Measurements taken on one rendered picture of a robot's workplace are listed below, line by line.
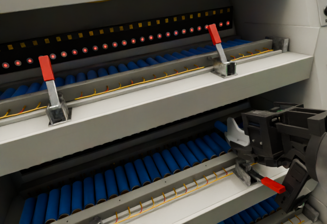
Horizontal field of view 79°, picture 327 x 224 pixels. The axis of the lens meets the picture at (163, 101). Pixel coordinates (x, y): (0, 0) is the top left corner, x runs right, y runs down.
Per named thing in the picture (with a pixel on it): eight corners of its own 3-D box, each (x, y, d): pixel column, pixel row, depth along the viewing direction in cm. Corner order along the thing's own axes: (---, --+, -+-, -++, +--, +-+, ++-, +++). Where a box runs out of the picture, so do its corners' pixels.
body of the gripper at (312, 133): (272, 101, 35) (355, 106, 24) (280, 146, 36) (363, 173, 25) (236, 113, 33) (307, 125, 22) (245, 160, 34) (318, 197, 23)
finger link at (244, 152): (242, 134, 39) (282, 145, 31) (244, 142, 39) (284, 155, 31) (223, 142, 37) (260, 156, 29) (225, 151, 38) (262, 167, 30)
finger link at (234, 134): (222, 112, 43) (255, 117, 34) (227, 138, 44) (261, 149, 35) (209, 116, 42) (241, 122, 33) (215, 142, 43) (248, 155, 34)
